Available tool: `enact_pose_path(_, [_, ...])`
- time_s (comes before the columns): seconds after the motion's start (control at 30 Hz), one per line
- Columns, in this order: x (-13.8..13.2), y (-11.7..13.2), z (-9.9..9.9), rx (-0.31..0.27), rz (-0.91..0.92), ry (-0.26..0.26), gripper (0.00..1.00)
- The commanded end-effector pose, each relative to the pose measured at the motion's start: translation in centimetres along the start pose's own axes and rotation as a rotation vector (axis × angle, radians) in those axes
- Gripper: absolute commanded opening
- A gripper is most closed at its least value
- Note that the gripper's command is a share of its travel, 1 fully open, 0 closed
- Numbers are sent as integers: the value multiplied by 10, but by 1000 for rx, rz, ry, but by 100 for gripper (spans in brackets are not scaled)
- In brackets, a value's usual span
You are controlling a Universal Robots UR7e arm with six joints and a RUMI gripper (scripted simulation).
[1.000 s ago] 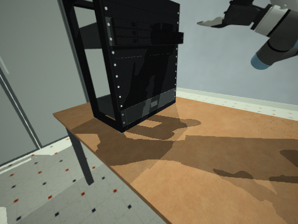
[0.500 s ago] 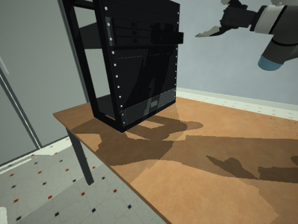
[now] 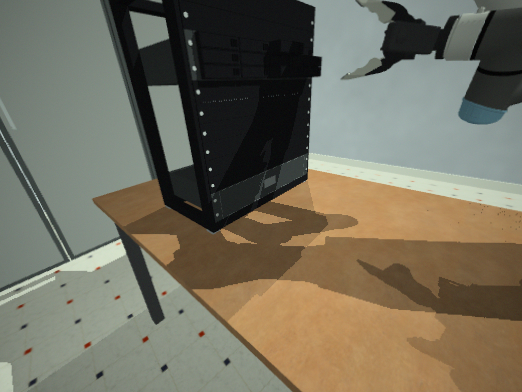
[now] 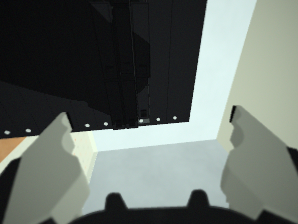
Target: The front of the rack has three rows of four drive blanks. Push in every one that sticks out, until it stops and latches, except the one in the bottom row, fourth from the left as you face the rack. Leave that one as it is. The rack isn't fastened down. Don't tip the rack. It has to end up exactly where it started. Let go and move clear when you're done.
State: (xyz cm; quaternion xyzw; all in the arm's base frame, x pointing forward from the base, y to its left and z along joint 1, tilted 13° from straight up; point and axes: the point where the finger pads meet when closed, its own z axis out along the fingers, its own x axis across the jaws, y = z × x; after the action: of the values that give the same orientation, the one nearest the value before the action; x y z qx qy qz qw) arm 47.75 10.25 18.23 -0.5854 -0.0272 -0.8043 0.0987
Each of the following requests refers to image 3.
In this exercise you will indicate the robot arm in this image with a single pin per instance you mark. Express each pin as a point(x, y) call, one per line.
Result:
point(497, 82)

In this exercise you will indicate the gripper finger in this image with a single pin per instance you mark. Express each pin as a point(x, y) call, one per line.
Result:
point(374, 66)
point(386, 11)

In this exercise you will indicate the black server rack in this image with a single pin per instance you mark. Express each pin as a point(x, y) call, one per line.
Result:
point(245, 152)

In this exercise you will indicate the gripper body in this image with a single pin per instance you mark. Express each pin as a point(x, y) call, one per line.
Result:
point(440, 42)

